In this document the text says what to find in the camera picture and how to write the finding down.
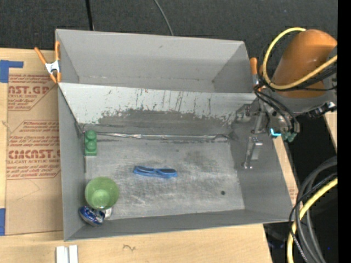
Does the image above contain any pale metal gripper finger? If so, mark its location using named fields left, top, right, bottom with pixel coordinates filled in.
left=241, top=135, right=264, bottom=170
left=233, top=104, right=253, bottom=124

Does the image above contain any green toy brick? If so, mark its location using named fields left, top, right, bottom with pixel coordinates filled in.
left=84, top=130, right=98, bottom=157

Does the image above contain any grey metal bin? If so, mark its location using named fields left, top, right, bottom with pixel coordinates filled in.
left=54, top=28, right=295, bottom=242

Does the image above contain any brown cardboard board red print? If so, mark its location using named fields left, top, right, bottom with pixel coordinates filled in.
left=0, top=47, right=65, bottom=237

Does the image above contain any clear green plastic cup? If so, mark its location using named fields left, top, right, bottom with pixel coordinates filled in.
left=84, top=176, right=120, bottom=211

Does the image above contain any black cylinder on white bracket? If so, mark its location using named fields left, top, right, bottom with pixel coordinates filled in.
left=311, top=101, right=337, bottom=118

